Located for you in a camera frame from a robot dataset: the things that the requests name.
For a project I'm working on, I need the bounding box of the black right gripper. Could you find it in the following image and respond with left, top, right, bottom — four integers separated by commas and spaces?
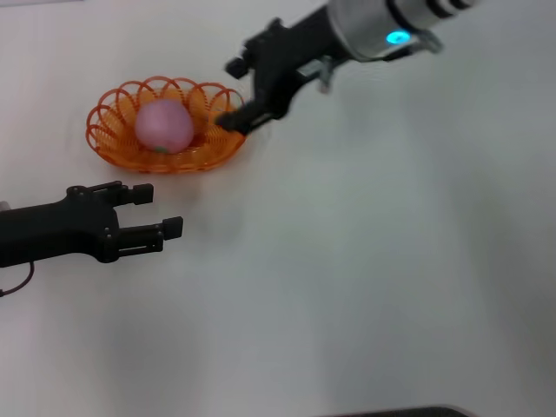
215, 6, 344, 136

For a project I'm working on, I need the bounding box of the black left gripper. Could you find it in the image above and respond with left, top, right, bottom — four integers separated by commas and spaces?
0, 181, 183, 265

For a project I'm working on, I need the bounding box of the orange plastic woven basket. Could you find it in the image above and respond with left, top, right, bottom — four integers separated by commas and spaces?
85, 76, 248, 175

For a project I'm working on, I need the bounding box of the pink peach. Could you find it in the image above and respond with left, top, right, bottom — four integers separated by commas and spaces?
134, 99, 195, 156

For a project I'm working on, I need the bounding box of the silver right gripper elbow connector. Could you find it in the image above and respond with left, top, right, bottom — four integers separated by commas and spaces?
319, 56, 335, 95

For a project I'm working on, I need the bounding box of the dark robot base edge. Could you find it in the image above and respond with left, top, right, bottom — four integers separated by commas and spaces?
329, 406, 474, 417

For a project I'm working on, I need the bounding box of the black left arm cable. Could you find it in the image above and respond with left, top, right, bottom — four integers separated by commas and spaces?
0, 261, 35, 298

